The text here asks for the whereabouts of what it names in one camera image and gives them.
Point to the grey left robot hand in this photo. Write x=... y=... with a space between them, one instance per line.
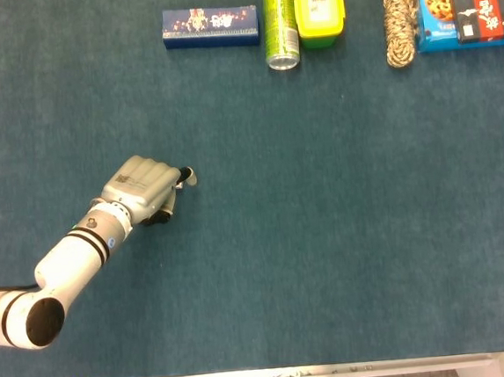
x=143 y=184

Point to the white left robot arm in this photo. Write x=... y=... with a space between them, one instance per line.
x=68 y=262

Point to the teal felt table mat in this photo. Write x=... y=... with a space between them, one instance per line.
x=281 y=217

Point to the dark blue long box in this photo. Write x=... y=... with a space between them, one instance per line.
x=210 y=29

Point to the green drink can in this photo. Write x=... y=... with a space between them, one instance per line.
x=281 y=23

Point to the green container yellow lid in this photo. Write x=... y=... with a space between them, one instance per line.
x=319 y=12

